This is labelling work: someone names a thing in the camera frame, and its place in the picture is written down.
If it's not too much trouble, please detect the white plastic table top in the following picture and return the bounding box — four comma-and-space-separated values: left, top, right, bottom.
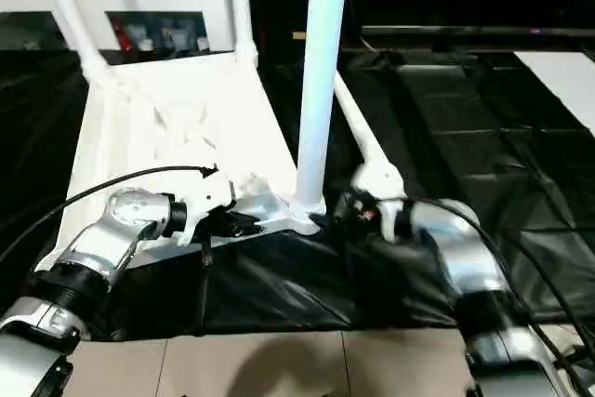
44, 47, 326, 272

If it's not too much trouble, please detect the black plastic mat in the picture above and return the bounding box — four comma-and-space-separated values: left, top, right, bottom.
0, 46, 595, 342

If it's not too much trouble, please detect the red item behind glass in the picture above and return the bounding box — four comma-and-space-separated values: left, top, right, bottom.
114, 20, 131, 50

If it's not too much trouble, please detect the white flat board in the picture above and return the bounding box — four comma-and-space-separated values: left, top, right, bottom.
513, 50, 595, 136

